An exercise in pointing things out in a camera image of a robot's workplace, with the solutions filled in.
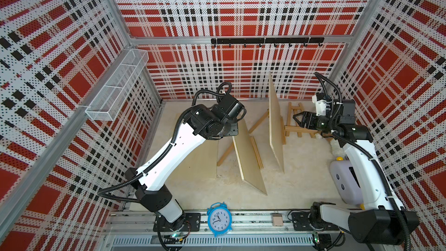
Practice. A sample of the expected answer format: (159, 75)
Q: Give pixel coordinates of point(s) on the small beige box on rail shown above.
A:
(277, 220)

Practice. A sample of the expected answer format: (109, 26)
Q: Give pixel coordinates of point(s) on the black hook rail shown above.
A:
(262, 41)

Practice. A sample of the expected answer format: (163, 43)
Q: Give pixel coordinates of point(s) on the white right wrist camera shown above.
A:
(322, 103)

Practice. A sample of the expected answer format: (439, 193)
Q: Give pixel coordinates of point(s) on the plywood board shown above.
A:
(200, 164)
(246, 156)
(275, 124)

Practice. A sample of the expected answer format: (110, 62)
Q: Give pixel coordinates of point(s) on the white teddy bear brown hoodie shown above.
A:
(336, 149)

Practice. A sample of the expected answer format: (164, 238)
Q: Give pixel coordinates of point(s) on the blue alarm clock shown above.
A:
(219, 219)

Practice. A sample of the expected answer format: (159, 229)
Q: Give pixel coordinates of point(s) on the white wire mesh basket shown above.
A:
(110, 99)

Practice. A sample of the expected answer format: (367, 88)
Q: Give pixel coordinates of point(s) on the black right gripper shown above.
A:
(305, 116)

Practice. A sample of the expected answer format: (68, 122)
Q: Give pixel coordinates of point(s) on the wooden easel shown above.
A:
(263, 118)
(291, 126)
(231, 148)

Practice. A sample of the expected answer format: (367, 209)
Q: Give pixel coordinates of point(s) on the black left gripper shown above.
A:
(233, 130)

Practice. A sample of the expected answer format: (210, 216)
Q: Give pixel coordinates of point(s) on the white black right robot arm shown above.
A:
(384, 219)

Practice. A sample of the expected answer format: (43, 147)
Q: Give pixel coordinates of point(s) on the lavender toy toaster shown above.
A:
(346, 182)

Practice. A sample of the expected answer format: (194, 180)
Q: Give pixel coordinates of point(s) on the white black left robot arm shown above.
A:
(212, 116)

